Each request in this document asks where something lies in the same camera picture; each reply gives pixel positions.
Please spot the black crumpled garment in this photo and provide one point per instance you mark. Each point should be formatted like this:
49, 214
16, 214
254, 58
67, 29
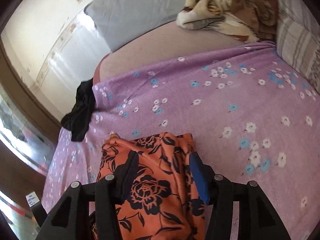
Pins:
77, 121

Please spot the frosted glass door panel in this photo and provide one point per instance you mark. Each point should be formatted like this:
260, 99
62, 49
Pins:
24, 140

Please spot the brown wooden door frame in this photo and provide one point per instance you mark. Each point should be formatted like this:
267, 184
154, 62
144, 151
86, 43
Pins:
26, 102

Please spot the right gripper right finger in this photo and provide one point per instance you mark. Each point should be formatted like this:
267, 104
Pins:
258, 218

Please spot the pink mattress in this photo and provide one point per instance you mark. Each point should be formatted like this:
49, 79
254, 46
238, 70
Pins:
165, 42

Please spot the striped grey pillow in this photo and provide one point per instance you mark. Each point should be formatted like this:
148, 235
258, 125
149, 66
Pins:
298, 39

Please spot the purple floral bed sheet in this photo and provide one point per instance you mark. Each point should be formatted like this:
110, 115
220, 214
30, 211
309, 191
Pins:
251, 116

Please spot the brown beige floral blanket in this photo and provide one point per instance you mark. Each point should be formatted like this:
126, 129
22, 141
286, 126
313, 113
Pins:
244, 20

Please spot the orange black floral garment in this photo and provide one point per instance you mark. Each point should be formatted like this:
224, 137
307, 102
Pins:
163, 201

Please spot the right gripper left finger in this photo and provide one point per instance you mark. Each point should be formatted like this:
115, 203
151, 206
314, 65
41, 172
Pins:
69, 218

